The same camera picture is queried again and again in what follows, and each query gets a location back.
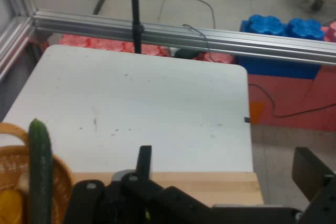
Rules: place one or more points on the blue foam block with knobs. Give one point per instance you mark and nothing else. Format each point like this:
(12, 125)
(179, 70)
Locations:
(267, 24)

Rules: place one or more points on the black tape piece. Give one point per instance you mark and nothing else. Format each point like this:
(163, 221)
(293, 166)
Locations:
(247, 119)

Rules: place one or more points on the aluminium side frame rail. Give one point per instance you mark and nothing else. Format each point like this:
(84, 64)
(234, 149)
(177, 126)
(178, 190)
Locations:
(105, 27)

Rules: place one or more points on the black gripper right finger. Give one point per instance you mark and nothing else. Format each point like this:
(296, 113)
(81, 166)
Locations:
(315, 179)

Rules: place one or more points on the yellow fruit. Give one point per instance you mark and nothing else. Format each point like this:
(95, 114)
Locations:
(10, 205)

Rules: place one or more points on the pink foam block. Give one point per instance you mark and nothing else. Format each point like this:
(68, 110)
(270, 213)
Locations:
(332, 32)

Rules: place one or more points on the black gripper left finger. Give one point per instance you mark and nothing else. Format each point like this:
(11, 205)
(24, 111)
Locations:
(126, 203)

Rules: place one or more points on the bamboo cutting board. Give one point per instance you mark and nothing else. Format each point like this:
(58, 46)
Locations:
(210, 184)

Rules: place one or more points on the orange foam piece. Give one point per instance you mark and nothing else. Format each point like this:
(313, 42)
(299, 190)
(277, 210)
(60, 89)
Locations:
(256, 111)

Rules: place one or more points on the black power adapter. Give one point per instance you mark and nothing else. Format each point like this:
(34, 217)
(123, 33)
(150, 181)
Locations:
(185, 53)

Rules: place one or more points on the pink knobbed foam mat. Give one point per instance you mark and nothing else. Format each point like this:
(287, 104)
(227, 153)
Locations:
(105, 44)

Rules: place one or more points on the aluminium long frame rail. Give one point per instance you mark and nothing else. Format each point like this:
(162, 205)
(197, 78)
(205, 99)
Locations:
(14, 40)

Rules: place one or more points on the long green cucumber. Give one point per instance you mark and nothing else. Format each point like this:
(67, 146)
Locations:
(40, 169)

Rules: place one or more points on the woven wicker basket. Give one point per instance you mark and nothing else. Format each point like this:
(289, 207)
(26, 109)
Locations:
(8, 166)

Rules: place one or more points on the red foam mat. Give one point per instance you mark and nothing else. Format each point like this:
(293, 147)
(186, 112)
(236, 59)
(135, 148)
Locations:
(294, 95)

